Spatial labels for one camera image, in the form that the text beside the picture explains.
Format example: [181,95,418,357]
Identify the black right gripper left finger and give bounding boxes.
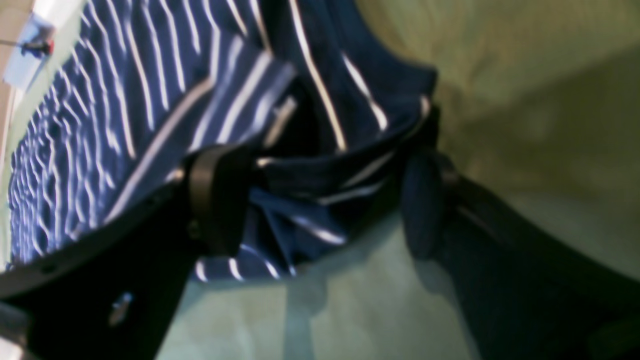
[0,145,253,360]

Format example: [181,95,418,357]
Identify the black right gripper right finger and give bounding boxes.
[400,150,639,360]

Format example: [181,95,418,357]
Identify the navy white striped T-shirt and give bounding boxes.
[3,0,438,282]

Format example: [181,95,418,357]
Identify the light green table cloth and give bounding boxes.
[1,0,639,360]

